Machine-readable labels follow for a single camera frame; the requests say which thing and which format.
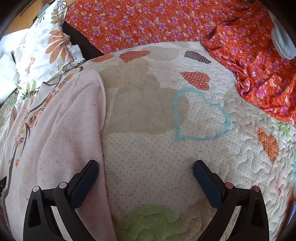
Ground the orange floral bedsheet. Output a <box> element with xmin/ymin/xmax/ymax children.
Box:
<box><xmin>65</xmin><ymin>0</ymin><xmax>296</xmax><ymax>126</ymax></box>

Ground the white floral pillow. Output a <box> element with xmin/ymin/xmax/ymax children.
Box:
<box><xmin>11</xmin><ymin>0</ymin><xmax>85</xmax><ymax>98</ymax></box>

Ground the pink embroidered sweater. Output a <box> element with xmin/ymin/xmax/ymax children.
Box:
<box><xmin>0</xmin><ymin>70</ymin><xmax>117</xmax><ymax>241</ymax></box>

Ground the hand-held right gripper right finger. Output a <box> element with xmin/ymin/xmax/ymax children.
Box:
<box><xmin>193</xmin><ymin>160</ymin><xmax>270</xmax><ymax>241</ymax></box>

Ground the heart patchwork quilt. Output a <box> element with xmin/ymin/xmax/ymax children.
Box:
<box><xmin>0</xmin><ymin>42</ymin><xmax>296</xmax><ymax>241</ymax></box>

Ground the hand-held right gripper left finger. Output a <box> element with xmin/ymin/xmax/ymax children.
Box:
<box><xmin>23</xmin><ymin>160</ymin><xmax>100</xmax><ymax>241</ymax></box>

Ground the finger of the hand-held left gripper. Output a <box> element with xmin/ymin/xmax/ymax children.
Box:
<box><xmin>0</xmin><ymin>176</ymin><xmax>7</xmax><ymax>197</ymax></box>

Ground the grey fluffy cushion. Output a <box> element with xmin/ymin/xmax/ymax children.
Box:
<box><xmin>270</xmin><ymin>25</ymin><xmax>296</xmax><ymax>59</ymax></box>

